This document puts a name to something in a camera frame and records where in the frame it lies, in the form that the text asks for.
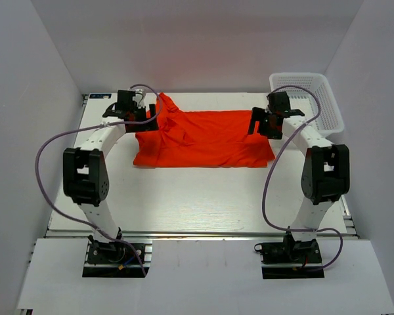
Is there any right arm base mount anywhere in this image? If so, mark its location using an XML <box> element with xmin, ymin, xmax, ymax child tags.
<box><xmin>253</xmin><ymin>234</ymin><xmax>324</xmax><ymax>280</ymax></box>

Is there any blue label sticker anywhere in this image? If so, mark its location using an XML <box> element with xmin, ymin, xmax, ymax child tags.
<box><xmin>89</xmin><ymin>93</ymin><xmax>112</xmax><ymax>99</ymax></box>

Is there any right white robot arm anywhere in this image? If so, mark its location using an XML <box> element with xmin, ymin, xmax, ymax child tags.
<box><xmin>248</xmin><ymin>89</ymin><xmax>350</xmax><ymax>262</ymax></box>

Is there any white plastic mesh basket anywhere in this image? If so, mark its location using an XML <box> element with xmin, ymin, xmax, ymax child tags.
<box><xmin>269</xmin><ymin>72</ymin><xmax>344</xmax><ymax>137</ymax></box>

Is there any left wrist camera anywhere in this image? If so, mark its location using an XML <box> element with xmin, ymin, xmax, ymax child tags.
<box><xmin>132</xmin><ymin>89</ymin><xmax>146</xmax><ymax>108</ymax></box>

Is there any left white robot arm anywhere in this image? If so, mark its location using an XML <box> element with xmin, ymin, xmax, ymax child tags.
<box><xmin>63</xmin><ymin>85</ymin><xmax>160</xmax><ymax>262</ymax></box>

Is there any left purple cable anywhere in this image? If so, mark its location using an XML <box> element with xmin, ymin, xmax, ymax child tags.
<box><xmin>35</xmin><ymin>83</ymin><xmax>164</xmax><ymax>277</ymax></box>

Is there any orange t shirt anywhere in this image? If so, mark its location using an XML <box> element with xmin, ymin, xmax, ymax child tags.
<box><xmin>133</xmin><ymin>93</ymin><xmax>275</xmax><ymax>168</ymax></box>

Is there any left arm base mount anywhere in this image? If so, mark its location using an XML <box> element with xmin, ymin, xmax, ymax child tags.
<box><xmin>82</xmin><ymin>236</ymin><xmax>151</xmax><ymax>279</ymax></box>

